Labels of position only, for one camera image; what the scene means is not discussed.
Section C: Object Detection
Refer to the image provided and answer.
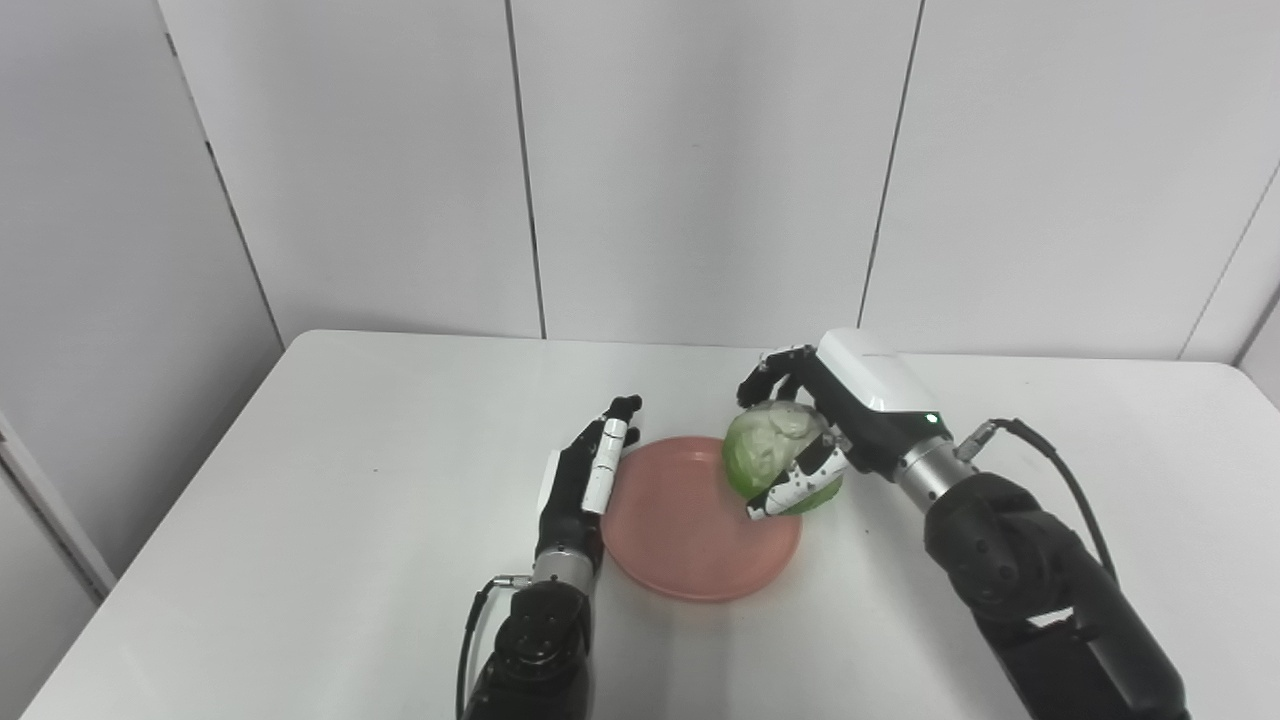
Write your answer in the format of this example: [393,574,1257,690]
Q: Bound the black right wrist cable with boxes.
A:
[956,418,1119,583]

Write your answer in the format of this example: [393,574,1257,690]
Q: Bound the pink round plate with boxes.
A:
[601,436,803,603]

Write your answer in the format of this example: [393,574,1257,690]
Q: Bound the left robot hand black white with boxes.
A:
[536,396,643,554]

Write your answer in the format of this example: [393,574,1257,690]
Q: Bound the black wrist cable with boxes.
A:
[956,418,1119,583]
[456,574,533,720]

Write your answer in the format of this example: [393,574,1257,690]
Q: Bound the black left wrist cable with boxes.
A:
[456,574,533,720]

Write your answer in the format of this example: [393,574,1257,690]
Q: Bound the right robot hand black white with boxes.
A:
[737,329,953,522]

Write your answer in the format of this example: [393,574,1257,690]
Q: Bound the green white toy cabbage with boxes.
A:
[722,400,846,517]

